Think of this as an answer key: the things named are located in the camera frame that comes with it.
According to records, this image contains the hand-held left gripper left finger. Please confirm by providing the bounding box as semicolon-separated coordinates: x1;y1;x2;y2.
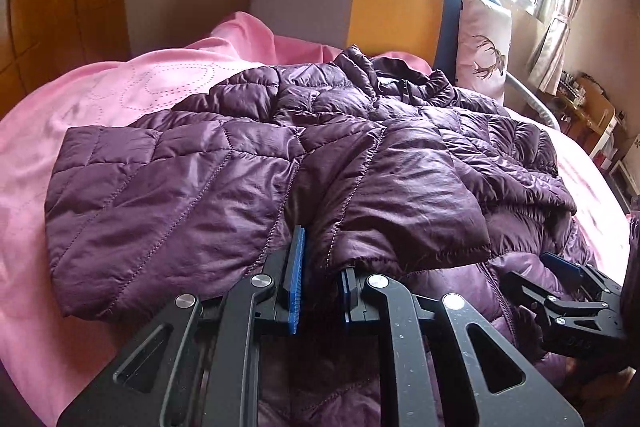
56;226;307;427

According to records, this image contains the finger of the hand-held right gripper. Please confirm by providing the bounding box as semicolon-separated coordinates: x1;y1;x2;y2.
500;271;621;324
542;251;623;303

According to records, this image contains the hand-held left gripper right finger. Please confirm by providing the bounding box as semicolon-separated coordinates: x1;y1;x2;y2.
338;268;585;427

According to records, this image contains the purple quilted puffer jacket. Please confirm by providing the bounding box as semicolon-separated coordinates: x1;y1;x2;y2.
44;46;601;427

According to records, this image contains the white low shelf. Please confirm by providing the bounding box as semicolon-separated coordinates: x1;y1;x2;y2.
607;157;640;195

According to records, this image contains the white cabinet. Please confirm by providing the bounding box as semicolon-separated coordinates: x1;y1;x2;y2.
590;114;626;168

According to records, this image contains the wooden desk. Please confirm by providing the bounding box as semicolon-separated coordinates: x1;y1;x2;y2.
552;72;617;158

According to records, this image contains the group of small bottles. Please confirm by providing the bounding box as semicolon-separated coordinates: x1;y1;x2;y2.
560;72;588;100

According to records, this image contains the pink patterned curtain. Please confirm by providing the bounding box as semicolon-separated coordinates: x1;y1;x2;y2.
527;0;593;96

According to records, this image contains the white deer print pillow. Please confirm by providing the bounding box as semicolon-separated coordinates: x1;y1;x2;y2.
456;0;514;105

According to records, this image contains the pink dotted bedspread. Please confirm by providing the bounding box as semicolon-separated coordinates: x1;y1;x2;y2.
0;11;632;427

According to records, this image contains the wooden wardrobe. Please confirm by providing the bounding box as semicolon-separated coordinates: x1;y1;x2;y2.
0;0;132;118

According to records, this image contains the grey padded rail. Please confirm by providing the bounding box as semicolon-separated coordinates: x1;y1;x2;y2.
504;73;561;130

